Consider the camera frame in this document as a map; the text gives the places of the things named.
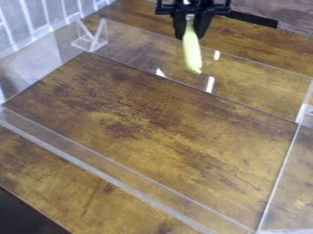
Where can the clear acrylic corner bracket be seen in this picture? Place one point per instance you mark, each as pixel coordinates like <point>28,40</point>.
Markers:
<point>87,41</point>

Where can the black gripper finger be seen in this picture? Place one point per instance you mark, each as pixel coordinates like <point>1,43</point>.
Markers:
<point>179,23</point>
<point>200,23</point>

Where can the black strip on table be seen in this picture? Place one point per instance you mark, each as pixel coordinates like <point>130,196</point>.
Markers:
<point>250,18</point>

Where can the clear acrylic enclosure wall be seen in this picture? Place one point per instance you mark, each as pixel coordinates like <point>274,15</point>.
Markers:
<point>123,145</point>

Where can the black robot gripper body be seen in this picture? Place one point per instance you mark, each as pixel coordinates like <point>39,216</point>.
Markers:
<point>191,7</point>

